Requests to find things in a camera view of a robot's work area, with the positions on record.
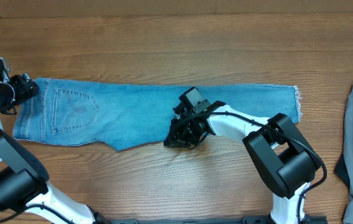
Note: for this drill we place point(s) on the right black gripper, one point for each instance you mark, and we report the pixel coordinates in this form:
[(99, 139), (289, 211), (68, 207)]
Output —
[(179, 140)]

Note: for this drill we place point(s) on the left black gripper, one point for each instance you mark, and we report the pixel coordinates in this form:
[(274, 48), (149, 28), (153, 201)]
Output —
[(26, 87)]

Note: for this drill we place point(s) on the light blue denim jeans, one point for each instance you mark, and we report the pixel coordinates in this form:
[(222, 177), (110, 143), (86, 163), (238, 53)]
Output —
[(75, 113)]

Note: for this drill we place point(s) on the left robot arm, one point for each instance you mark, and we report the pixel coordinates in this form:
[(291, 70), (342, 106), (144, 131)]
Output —
[(24, 181)]

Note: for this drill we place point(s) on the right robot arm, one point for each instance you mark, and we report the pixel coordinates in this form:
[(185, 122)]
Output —
[(284, 159)]

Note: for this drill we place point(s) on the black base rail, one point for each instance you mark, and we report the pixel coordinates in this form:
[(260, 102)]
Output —
[(195, 221)]

